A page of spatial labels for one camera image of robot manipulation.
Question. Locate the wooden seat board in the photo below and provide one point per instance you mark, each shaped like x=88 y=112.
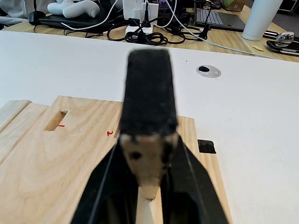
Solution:
x=58 y=163

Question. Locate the black phone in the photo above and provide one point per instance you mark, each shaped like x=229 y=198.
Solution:
x=283 y=45

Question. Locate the white headset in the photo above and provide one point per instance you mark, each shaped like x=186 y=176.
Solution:
x=70 y=8

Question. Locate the black laptop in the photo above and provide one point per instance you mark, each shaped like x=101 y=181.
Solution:
x=77 y=22

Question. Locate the grey laptop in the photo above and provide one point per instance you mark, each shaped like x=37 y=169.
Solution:
x=219 y=19

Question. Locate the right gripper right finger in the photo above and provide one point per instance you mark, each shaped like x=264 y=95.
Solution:
x=191 y=186

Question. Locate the wooden bar with black cap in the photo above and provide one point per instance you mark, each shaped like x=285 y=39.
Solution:
x=210 y=163

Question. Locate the white power strip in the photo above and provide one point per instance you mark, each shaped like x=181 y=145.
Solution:
x=140 y=30

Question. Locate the white charger block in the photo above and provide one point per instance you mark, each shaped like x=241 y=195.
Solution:
x=132 y=8

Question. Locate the white bottle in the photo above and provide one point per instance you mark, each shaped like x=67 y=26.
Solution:
x=259 y=21

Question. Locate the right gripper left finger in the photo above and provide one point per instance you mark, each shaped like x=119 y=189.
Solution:
x=102 y=186

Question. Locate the wooden leg with black cap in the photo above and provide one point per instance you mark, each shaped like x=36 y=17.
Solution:
x=149 y=93

